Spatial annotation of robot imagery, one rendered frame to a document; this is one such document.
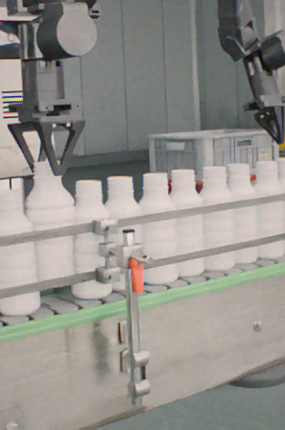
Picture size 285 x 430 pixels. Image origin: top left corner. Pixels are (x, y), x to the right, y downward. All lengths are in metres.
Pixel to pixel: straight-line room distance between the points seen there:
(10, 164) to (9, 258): 0.67
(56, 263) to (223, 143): 2.58
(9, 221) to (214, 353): 0.40
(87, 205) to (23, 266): 0.13
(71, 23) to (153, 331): 0.45
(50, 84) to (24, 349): 0.35
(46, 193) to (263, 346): 0.47
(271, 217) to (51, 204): 0.42
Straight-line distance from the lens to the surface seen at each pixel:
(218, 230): 1.12
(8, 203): 0.93
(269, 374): 3.22
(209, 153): 3.41
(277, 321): 1.22
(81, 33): 0.89
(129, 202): 1.02
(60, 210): 0.95
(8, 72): 1.57
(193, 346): 1.10
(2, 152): 1.56
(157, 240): 1.05
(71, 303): 1.00
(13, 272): 0.93
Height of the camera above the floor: 1.27
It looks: 9 degrees down
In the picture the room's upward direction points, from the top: 3 degrees counter-clockwise
